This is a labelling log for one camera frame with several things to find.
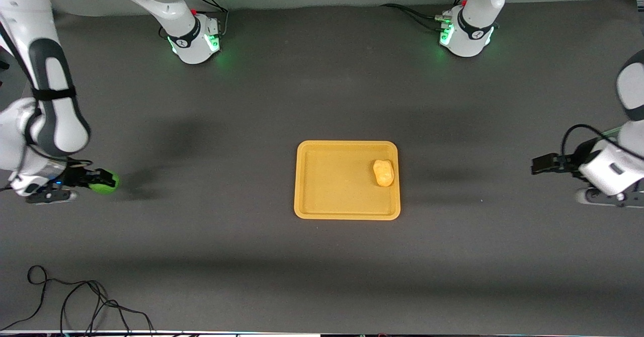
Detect green apple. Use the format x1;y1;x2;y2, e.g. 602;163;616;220
90;170;120;195

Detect yellow potato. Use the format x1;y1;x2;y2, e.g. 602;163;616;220
373;159;394;188

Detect yellow plastic tray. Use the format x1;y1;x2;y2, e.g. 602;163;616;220
294;140;401;221

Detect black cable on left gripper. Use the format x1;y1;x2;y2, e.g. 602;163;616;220
560;124;629;162

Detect loose black cable on table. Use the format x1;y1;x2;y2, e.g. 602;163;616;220
0;265;154;335

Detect black right arm base cables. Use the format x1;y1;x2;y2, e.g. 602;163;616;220
189;0;230;38

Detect black arm base cables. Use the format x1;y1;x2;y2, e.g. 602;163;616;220
380;0;453;32
189;0;230;38

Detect black left arm base cables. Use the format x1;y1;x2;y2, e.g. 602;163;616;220
380;0;453;32

